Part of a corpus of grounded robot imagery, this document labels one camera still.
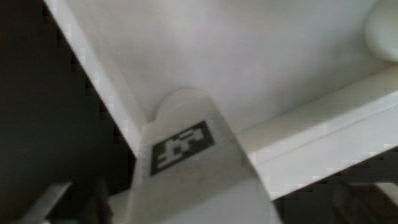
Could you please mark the white table leg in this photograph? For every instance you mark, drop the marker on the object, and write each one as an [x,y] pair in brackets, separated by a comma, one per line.
[195,183]

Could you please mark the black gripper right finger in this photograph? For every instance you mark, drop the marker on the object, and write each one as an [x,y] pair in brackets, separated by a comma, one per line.
[364,203]

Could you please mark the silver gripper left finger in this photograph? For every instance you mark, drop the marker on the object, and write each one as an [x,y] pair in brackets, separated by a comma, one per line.
[71,204]

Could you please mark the white square tabletop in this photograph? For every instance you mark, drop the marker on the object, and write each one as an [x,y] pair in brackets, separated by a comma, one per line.
[291,59]

